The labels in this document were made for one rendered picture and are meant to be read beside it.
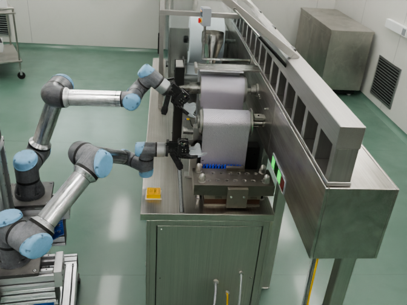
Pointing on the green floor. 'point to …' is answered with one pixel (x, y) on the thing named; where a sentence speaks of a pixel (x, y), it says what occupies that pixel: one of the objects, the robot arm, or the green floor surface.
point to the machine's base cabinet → (205, 261)
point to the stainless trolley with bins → (8, 55)
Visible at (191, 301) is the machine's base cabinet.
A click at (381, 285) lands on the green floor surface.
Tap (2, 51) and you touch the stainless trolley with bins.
